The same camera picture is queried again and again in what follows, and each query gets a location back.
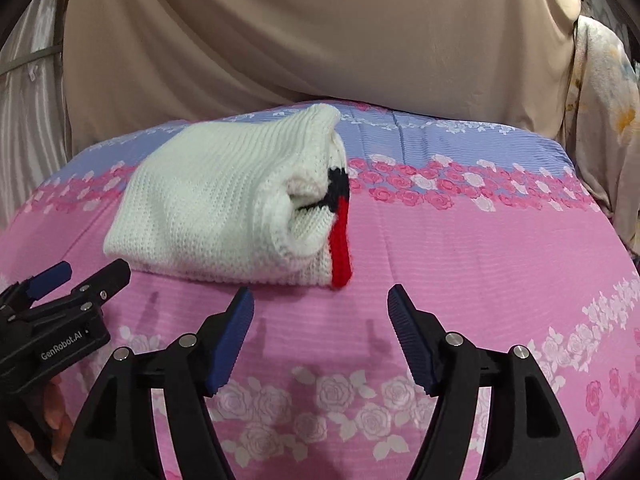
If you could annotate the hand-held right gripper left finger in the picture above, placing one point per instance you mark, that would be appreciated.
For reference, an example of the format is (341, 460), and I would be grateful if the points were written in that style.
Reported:
(230, 345)

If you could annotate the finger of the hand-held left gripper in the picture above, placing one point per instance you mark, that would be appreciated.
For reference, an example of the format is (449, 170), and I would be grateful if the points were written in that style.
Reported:
(107, 280)
(47, 277)

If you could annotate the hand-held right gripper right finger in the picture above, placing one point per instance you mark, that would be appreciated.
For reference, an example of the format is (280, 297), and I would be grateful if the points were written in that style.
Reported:
(412, 345)

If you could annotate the white red black knit sweater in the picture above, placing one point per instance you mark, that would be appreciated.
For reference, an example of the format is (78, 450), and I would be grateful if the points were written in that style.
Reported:
(210, 200)

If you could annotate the person's left hand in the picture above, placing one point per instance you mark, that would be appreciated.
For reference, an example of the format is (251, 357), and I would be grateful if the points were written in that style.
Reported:
(57, 410)

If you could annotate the pink purple floral bed sheet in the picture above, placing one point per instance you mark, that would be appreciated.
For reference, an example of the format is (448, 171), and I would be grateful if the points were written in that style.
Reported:
(450, 260)

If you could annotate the silver grey curtain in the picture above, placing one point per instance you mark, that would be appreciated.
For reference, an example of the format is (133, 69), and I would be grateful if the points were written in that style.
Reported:
(30, 135)

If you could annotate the pale floral hanging cloth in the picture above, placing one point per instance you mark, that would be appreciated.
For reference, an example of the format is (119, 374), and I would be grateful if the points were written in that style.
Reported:
(600, 110)

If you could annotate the beige backdrop cloth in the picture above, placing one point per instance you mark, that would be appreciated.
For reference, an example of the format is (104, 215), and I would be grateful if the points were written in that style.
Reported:
(325, 25)

